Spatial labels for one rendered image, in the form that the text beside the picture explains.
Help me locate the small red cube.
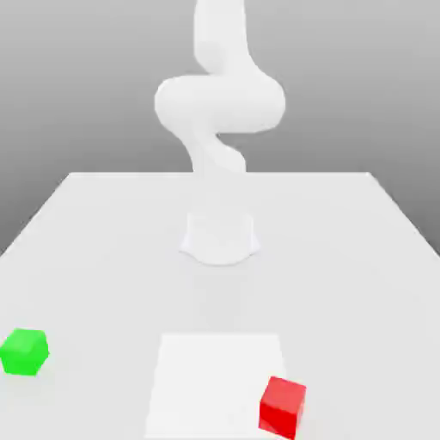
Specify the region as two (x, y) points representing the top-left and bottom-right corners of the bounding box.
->
(258, 375), (308, 440)

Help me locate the small green cube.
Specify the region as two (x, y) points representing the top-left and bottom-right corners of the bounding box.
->
(0, 327), (50, 377)

